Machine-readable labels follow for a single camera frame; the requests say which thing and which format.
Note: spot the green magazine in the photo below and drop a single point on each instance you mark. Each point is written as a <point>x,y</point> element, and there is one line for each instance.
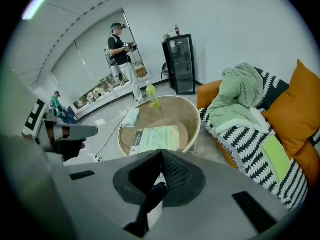
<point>160,137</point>

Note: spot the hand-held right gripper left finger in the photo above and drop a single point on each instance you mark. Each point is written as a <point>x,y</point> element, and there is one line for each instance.
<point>105,191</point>

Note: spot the orange sofa with striped cover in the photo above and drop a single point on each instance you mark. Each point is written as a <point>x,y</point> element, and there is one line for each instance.
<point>240,144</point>

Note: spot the green drink bottle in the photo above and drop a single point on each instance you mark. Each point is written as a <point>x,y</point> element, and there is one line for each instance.
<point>152,92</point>

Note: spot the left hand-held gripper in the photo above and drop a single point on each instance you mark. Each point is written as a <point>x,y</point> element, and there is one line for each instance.
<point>25,159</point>

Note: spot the black chair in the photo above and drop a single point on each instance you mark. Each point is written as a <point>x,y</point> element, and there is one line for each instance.
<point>165,75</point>

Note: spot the wicker basket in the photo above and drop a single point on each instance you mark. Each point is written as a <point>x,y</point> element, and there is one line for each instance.
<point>140,71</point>

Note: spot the white power strip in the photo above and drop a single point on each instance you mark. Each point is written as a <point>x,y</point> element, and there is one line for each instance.
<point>98,158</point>

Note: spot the green knitted blanket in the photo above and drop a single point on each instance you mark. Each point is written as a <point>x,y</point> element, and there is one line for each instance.
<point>237,94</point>

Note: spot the dark soda bottle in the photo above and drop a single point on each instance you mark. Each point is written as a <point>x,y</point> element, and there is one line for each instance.
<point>177,31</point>

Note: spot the white tissue packet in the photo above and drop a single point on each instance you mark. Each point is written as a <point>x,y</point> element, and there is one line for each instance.
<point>132,117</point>

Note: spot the white long ledge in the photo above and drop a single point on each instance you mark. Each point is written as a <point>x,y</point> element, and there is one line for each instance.
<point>105,101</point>

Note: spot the round wooden coffee table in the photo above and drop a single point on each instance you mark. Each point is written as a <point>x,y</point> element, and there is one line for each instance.
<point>175,109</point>

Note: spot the black glass cabinet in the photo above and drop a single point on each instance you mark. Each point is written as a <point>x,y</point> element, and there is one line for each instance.
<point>180,66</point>

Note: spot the dark blue chair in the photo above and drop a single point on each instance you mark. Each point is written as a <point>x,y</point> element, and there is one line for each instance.
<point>71,114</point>

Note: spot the light green sheet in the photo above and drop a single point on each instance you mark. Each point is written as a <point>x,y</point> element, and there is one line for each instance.
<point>276,156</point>

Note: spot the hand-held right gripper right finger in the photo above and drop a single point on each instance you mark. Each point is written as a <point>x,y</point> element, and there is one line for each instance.
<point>212,196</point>

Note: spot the large orange cushion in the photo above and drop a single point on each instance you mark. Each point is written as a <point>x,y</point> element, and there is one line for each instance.
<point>292,109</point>

